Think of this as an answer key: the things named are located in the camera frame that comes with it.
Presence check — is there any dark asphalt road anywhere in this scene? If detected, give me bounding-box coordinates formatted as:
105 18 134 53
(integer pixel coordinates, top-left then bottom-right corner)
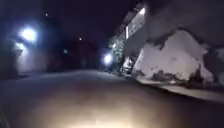
0 69 224 128

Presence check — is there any pale kerb strip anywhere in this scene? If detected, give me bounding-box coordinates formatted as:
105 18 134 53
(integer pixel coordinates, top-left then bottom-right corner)
134 77 224 104

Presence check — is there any dark building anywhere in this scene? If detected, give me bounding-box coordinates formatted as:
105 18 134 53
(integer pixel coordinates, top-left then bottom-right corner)
63 37 101 71

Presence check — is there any street lamp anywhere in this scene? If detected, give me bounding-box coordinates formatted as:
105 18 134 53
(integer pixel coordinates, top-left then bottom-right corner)
19 27 38 43

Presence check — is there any lit building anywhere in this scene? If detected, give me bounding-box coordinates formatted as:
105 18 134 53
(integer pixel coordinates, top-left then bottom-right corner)
121 4 149 59

